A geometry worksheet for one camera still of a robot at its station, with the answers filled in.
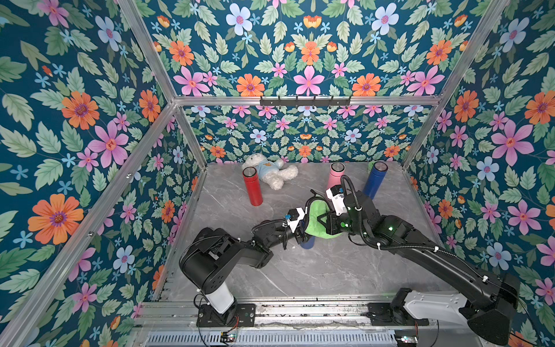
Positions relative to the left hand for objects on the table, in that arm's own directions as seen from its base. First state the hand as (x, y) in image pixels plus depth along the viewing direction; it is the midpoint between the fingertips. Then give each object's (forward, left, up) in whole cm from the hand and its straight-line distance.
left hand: (316, 219), depth 77 cm
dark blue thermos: (-1, +2, -18) cm, 19 cm away
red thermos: (+21, +25, -2) cm, 33 cm away
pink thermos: (+21, -11, +3) cm, 24 cm away
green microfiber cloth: (-6, +2, +5) cm, 8 cm away
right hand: (-1, -1, +6) cm, 6 cm away
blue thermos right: (+20, -30, -4) cm, 36 cm away
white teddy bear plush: (+35, +16, -11) cm, 40 cm away
